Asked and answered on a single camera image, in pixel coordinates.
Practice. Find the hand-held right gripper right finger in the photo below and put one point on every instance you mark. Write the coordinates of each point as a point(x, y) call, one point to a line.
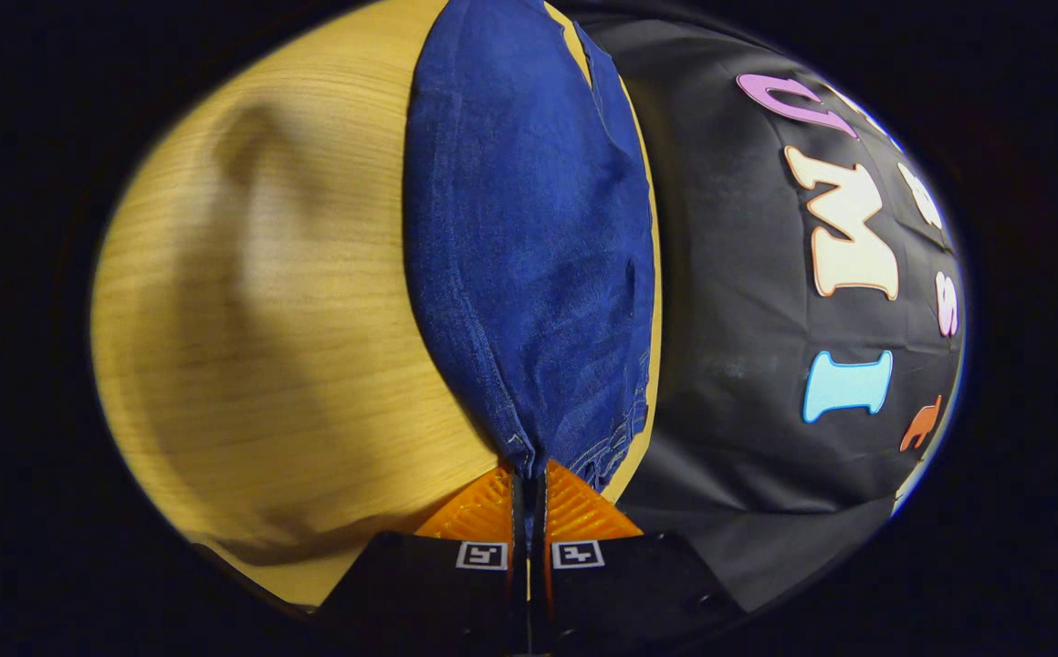
point(638, 584)

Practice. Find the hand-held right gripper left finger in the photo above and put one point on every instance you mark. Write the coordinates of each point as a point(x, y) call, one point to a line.
point(428, 584)

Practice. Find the blue jeans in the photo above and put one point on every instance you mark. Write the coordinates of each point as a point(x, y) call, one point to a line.
point(528, 237)

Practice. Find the black backdrop cloth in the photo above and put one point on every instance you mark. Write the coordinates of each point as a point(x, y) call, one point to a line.
point(720, 319)

